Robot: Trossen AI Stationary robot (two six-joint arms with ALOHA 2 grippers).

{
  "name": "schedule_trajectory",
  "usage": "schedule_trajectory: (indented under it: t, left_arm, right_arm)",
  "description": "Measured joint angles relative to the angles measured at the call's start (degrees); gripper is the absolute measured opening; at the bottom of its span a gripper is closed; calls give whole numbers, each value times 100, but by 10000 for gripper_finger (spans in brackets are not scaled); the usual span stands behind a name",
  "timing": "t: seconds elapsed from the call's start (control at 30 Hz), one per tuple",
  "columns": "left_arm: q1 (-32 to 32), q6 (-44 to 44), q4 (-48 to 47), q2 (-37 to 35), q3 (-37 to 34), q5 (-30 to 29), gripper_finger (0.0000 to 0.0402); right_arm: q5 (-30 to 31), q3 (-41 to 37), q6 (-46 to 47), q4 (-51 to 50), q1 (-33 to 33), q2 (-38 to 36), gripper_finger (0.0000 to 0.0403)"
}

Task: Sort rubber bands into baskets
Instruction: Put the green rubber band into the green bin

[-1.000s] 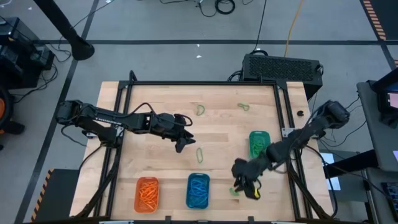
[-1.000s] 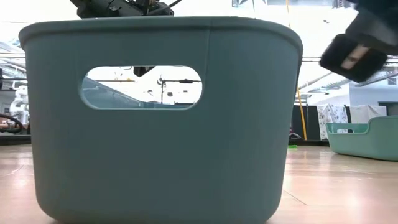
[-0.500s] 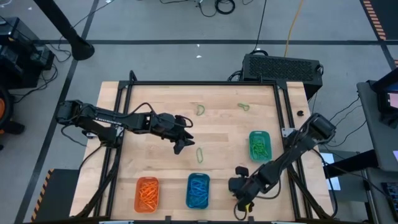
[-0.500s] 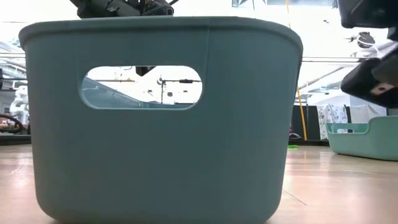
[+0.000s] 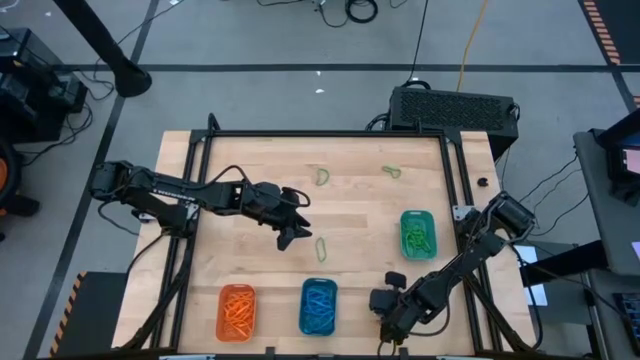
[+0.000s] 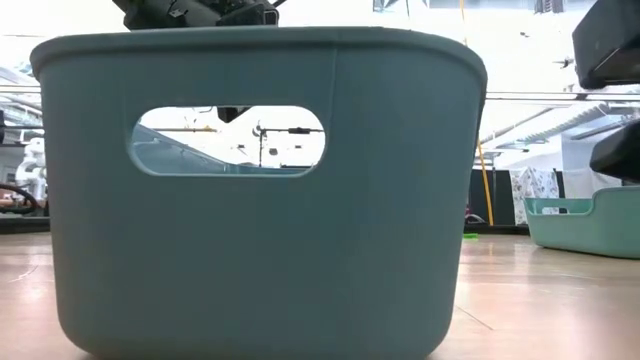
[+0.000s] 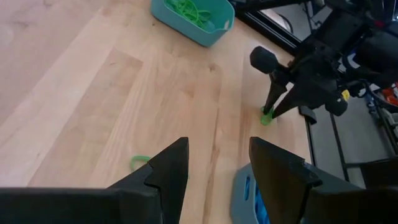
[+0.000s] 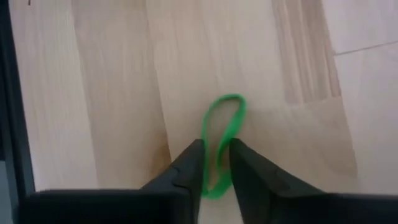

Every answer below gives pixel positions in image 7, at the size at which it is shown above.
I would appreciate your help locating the green plastic basket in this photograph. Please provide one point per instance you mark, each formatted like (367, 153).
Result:
(192, 31)

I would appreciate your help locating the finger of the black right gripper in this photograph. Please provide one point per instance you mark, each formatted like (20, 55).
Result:
(275, 93)
(304, 99)

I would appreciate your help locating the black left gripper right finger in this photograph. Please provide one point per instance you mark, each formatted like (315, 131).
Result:
(280, 186)

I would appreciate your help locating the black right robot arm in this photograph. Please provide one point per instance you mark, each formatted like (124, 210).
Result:
(357, 31)

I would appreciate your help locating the blue plastic basket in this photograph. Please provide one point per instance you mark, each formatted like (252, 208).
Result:
(239, 193)

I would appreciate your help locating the green rubber band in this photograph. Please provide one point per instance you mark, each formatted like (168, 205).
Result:
(189, 14)
(136, 158)
(266, 119)
(199, 15)
(183, 7)

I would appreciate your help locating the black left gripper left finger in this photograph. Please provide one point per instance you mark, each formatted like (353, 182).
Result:
(168, 186)

